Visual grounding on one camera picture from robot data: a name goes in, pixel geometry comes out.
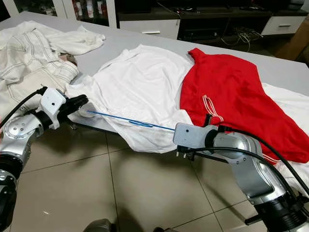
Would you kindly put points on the cream white jeans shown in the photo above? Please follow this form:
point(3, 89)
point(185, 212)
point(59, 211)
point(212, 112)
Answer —
point(29, 67)

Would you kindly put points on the white t-shirt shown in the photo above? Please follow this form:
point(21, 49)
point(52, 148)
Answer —
point(140, 87)

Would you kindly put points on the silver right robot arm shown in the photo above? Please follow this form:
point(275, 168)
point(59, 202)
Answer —
point(246, 159)

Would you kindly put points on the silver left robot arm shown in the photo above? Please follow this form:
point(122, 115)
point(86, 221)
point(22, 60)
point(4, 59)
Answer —
point(19, 133)

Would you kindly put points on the red shirt white stripes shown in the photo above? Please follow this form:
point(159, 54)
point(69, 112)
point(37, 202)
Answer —
point(236, 92)

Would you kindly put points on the tan plaid cloth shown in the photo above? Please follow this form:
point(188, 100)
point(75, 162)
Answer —
point(70, 59)

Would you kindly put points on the black tv stand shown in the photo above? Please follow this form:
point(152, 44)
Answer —
point(212, 29)

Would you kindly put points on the white drawer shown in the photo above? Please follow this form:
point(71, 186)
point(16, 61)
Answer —
point(270, 29)
point(135, 26)

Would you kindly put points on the white glass door cabinet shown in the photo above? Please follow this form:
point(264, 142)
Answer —
point(113, 12)

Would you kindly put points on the black table leg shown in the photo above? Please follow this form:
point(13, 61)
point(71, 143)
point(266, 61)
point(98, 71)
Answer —
point(255, 218)

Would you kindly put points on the grey robot foot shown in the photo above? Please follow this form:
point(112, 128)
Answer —
point(96, 226)

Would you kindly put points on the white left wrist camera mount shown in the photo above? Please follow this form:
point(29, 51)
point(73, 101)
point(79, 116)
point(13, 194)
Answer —
point(52, 104)

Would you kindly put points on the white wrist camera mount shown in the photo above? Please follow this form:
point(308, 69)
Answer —
point(190, 135)
point(52, 104)

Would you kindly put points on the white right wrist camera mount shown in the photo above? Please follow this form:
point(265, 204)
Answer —
point(190, 135)

